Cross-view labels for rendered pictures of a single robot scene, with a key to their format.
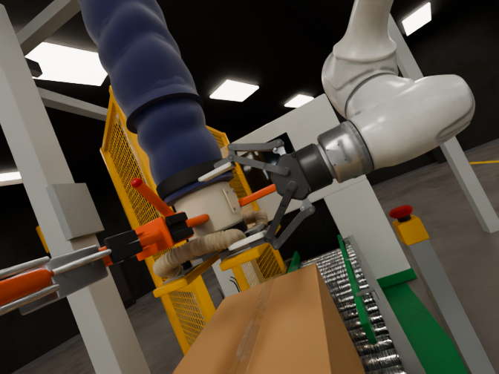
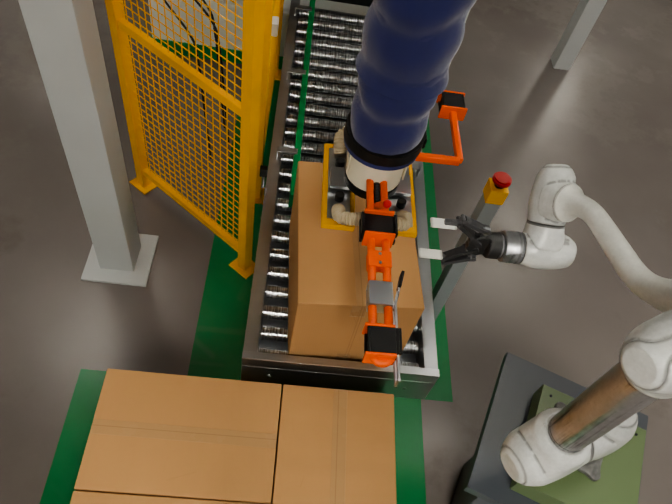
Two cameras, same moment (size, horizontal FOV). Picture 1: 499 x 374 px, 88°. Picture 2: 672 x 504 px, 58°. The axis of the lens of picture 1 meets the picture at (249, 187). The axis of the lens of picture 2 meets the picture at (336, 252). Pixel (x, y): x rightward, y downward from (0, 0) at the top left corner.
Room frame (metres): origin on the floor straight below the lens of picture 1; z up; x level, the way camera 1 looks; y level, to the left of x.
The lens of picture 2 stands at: (-0.39, 0.72, 2.53)
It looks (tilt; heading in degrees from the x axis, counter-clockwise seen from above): 53 degrees down; 336
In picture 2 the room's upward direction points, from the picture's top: 14 degrees clockwise
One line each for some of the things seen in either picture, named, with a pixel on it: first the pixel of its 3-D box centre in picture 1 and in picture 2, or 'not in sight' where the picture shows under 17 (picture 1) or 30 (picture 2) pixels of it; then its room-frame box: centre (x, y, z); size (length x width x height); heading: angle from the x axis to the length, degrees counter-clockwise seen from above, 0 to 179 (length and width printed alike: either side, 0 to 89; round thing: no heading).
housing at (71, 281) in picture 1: (62, 277); (379, 296); (0.32, 0.25, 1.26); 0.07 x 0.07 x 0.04; 76
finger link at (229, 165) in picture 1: (217, 172); (443, 223); (0.47, 0.04, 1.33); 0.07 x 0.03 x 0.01; 75
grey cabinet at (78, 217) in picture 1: (76, 209); not in sight; (1.39, 0.91, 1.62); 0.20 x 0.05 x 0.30; 165
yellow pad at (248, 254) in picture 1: (254, 237); (399, 188); (0.74, 0.05, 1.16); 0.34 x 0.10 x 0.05; 166
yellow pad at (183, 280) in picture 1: (198, 260); (339, 182); (0.79, 0.23, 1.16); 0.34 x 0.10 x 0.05; 166
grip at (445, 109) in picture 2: not in sight; (451, 105); (0.99, -0.19, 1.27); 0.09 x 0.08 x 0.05; 76
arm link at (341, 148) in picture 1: (341, 154); (508, 246); (0.42, -0.16, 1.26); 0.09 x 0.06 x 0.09; 165
